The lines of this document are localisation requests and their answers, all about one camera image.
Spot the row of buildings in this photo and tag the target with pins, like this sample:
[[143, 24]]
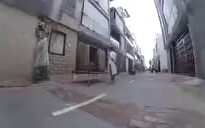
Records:
[[121, 40]]

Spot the person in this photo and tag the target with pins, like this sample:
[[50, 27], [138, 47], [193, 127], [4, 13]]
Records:
[[112, 67]]

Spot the beige and brick building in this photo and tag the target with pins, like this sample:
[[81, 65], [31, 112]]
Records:
[[13, 43]]

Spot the white building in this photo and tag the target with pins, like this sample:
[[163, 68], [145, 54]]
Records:
[[160, 53]]

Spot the grey building with balcony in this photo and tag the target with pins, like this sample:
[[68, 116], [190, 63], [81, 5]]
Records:
[[93, 20]]

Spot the dark building with shutter gate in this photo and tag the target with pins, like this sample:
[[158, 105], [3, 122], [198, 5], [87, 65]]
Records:
[[185, 53]]

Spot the wrapped plant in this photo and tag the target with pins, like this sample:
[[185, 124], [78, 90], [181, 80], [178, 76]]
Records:
[[42, 56]]

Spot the metal bench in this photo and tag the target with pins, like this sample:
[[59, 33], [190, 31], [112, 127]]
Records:
[[87, 74]]

